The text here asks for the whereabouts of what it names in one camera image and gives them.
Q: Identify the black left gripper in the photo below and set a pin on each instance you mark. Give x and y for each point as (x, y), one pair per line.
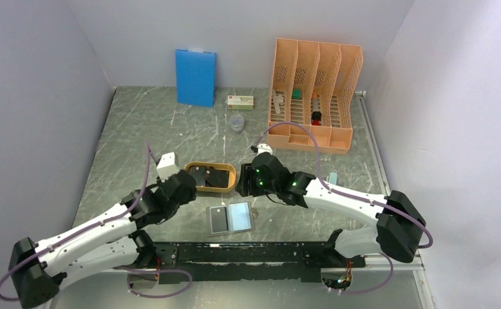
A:
(190, 196)

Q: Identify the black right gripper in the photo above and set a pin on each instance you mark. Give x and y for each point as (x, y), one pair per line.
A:
(245, 187)

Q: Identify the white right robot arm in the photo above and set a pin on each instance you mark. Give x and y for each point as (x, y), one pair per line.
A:
(392, 224)

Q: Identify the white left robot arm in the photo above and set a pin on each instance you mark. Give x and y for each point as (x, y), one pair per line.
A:
(41, 269)

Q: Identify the stack of black cards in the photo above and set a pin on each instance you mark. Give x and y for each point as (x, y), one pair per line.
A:
(209, 176)

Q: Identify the orange oval plastic tray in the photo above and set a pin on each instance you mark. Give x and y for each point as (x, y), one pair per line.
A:
(220, 166)

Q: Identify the clear round plastic jar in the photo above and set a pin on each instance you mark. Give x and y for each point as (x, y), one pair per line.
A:
(236, 123)

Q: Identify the light blue eraser bar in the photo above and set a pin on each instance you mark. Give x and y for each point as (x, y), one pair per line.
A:
(332, 178)

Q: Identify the black red stamp knob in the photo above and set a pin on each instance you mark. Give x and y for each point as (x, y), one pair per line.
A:
(316, 118)

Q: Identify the small green white carton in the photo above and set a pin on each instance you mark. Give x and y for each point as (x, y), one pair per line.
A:
(240, 102)

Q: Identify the orange grey utility knife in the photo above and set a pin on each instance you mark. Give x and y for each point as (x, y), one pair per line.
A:
(315, 102)

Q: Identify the green eraser block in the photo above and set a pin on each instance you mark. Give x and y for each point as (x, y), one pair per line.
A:
(297, 94)

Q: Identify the peach desk file organizer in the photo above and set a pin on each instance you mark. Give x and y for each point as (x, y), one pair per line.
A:
(311, 92)

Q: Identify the blue upright box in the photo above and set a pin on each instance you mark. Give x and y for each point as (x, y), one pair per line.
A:
(195, 77)

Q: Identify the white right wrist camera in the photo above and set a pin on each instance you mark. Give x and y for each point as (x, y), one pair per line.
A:
(261, 148)

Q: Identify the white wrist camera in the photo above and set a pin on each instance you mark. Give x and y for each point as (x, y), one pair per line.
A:
(167, 166)
(261, 148)

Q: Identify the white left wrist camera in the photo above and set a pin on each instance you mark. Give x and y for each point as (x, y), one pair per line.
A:
(167, 166)

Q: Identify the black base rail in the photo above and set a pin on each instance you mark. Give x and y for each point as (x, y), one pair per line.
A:
(243, 261)

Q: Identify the grey metal bracket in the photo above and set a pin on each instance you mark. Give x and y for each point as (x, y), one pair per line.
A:
(277, 100)

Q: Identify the aluminium frame rail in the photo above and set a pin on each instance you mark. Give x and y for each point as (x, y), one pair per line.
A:
(281, 284)

